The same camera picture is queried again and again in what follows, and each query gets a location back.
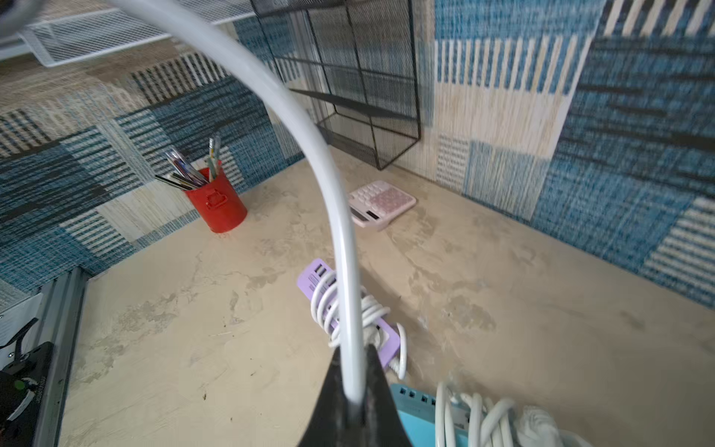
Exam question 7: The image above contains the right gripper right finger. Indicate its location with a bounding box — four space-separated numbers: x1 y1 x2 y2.
361 345 411 447

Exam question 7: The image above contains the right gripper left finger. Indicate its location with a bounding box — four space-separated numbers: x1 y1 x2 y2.
298 348 348 447

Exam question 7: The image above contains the white power strip cord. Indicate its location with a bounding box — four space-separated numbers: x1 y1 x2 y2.
0 0 367 406

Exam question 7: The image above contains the pink calculator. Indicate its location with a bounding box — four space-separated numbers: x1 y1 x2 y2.
348 181 417 231

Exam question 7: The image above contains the red pen cup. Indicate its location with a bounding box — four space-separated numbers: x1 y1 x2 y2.
185 171 248 234

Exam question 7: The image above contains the teal power strip with cord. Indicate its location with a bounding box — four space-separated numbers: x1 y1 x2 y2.
390 384 590 446

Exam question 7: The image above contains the purple power strip with cord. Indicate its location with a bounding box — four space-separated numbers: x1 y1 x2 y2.
296 258 408 381

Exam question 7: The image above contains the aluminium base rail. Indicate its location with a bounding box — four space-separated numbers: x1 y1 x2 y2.
1 267 89 446

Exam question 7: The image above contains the black wire mesh shelf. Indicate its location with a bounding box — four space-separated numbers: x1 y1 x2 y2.
251 1 422 169

